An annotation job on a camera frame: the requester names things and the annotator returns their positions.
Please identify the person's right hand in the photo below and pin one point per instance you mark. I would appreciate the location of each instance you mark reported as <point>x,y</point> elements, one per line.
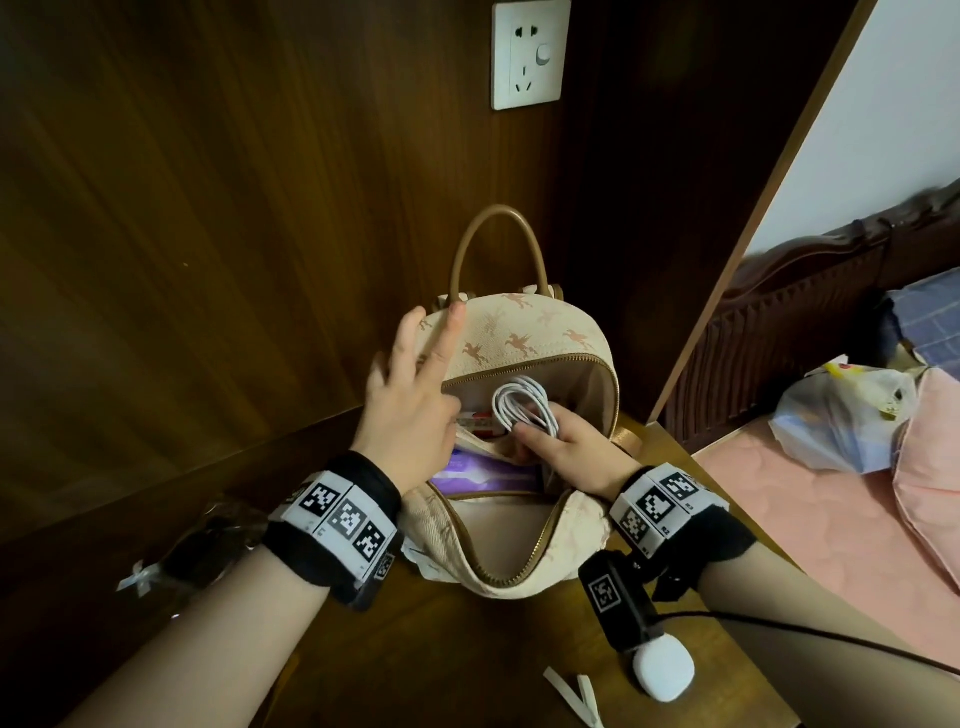
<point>585,457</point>

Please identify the person's left hand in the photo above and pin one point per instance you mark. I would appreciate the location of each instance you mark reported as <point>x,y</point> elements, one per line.
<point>409,420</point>

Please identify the purple tissue pack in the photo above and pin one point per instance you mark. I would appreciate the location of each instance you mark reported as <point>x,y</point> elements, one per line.
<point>480,476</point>

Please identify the beige horse-print backpack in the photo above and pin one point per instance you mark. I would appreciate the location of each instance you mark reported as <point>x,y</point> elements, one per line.
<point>517,330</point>

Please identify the person's right forearm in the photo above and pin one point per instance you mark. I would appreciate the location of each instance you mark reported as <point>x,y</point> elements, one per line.
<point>825,660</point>

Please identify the person's left forearm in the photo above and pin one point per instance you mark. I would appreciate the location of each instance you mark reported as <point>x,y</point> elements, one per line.
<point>202,652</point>

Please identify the right marker wristband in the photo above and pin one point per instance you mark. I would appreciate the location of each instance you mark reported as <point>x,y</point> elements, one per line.
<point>660,502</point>

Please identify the white earbuds case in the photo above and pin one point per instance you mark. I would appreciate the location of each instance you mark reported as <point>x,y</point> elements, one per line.
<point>664,667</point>

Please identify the clear bag with dark contents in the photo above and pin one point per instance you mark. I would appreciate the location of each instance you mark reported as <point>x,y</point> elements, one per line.
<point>210,547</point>

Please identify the large white ribbon cross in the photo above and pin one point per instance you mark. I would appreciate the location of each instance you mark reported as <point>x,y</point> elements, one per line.
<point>574,694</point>

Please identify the dark wooden bed headboard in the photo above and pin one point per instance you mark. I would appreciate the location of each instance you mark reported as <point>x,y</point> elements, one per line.
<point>787,322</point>

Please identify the white plastic bag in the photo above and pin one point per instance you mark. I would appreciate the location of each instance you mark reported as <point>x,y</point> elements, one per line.
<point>832,420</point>

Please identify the pink quilt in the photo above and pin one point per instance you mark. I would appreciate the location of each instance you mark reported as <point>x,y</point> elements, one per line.
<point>934,465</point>

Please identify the blue plaid pillow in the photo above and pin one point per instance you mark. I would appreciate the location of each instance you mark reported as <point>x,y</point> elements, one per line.
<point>934,322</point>

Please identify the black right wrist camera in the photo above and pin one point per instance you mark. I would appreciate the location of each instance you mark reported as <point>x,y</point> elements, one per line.
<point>611,596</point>

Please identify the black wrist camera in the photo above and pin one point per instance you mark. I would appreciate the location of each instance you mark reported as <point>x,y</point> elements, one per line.
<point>382,574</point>
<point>611,596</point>

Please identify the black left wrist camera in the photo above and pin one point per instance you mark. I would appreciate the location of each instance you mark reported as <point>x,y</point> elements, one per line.
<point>382,574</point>

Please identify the white wall socket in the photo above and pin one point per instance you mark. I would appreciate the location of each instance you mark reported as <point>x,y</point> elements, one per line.
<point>529,56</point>

